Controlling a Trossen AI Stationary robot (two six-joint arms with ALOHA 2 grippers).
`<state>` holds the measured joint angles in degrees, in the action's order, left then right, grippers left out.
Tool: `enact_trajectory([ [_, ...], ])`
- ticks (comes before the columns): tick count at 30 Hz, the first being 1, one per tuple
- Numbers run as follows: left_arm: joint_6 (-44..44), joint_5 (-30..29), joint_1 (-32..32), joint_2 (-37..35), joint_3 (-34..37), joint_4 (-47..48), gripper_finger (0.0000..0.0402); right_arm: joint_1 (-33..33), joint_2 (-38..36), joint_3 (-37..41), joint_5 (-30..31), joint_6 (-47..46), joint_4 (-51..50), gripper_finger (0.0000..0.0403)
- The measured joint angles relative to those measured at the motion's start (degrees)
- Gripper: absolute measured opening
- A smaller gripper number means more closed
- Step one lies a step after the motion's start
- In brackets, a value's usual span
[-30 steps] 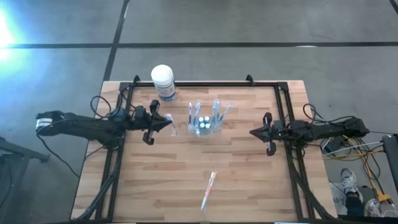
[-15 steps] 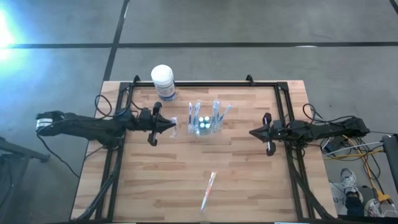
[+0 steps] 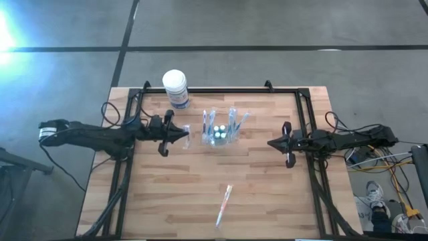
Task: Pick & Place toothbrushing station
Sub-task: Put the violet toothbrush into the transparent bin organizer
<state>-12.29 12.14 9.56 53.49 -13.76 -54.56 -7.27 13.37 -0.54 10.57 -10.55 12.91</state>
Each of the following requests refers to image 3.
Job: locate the black table clamp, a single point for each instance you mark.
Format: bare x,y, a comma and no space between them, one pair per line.
268,84
146,84

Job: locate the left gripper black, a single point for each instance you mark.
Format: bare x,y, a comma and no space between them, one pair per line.
160,132

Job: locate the small teal mouthwash bottle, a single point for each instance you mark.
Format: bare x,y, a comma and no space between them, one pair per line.
216,128
223,135
217,135
222,127

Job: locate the white wipes canister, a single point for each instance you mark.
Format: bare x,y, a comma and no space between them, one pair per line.
175,83

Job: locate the white paper box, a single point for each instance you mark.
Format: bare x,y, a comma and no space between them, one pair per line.
360,211

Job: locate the clear acrylic organizer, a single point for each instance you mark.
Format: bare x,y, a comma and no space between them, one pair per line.
234,140

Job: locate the large black monitor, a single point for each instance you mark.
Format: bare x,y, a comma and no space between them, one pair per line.
420,170

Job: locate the person's shoe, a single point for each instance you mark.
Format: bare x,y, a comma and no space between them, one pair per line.
375,193
401,223

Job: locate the black side table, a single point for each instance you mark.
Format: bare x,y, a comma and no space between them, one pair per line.
16,174

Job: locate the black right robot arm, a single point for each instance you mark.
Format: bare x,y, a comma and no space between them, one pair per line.
354,139

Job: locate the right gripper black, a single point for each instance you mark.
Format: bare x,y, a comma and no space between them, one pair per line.
297,142

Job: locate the plastic-wrapped maroon toothbrush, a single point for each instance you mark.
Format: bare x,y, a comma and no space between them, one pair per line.
186,136

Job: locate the black aluminium rig frame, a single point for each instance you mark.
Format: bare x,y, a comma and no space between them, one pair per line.
217,90

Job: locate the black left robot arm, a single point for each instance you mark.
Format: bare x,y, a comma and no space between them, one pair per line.
93,137

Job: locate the person's leg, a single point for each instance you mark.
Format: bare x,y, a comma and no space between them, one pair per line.
381,221

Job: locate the plastic-wrapped orange toothbrush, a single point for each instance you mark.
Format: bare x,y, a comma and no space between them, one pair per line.
224,205

